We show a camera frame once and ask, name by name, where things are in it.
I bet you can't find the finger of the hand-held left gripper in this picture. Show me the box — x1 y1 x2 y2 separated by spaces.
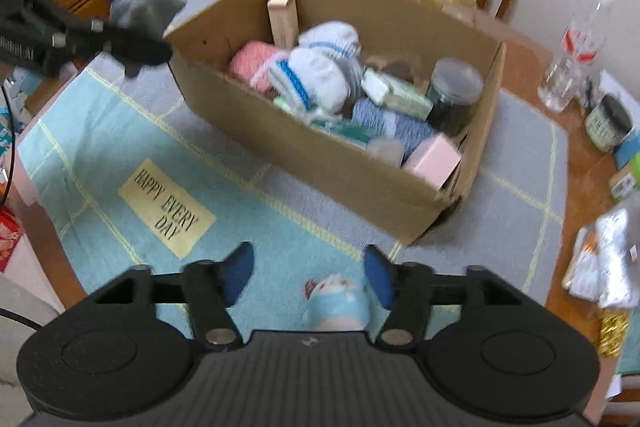
37 0 173 78

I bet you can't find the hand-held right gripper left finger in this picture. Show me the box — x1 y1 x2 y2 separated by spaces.
92 243 255 352

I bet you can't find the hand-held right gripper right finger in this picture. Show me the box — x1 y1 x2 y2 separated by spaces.
364 246 528 350

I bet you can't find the grey cat toy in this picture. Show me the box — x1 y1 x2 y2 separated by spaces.
109 0 188 35

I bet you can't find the light blue round figure toy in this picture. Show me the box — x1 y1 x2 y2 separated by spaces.
301 273 372 333

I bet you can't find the pink knitted sock roll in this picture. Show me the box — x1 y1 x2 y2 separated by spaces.
229 42 283 94

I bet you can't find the pink carton box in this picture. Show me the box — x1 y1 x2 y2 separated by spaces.
401 133 463 194

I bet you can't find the brown cardboard box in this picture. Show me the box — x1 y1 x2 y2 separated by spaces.
164 0 507 248

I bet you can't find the beige carton box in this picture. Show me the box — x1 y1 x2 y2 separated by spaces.
266 0 301 50

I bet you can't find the green tissue pack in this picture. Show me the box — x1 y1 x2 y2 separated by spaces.
361 69 435 120
305 114 381 148

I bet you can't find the blue knitted sock roll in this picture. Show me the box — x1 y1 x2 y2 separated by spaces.
351 98 437 165

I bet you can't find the white sock roll blue stripe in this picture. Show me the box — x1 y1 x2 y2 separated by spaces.
297 21 362 60
249 47 353 114

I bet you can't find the clear jar of black hair ties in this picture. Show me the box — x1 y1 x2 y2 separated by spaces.
426 58 485 138

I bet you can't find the blue grey checked towel mat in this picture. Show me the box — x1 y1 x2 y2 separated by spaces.
17 0 571 338

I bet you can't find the red printed bag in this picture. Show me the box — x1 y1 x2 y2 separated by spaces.
0 207 23 273

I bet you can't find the plastic bag of medicine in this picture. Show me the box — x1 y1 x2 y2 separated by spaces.
562 206 640 310

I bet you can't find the gold ornament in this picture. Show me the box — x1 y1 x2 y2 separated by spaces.
599 311 631 358

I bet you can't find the teal packet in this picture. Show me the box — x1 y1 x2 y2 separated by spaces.
616 329 640 375

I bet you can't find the small bottle with green lid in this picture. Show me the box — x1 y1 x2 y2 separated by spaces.
609 154 640 202

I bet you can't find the dark jar with black lid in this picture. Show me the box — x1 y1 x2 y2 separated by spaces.
584 94 635 154

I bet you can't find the small blue box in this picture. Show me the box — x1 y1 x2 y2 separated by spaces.
615 139 640 168

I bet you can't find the clear water bottle red label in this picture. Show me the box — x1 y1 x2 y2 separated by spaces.
539 0 616 112

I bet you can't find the black cable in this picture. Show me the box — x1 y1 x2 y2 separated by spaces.
0 77 16 202

